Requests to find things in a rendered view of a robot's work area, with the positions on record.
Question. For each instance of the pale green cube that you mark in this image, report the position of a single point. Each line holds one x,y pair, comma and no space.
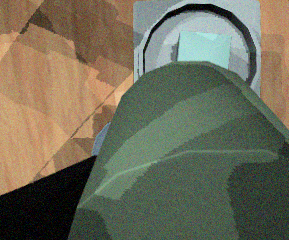
199,46

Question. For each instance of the light blue round dish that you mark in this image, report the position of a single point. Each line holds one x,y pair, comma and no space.
100,140

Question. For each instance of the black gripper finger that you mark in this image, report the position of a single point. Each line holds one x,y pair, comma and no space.
44,209

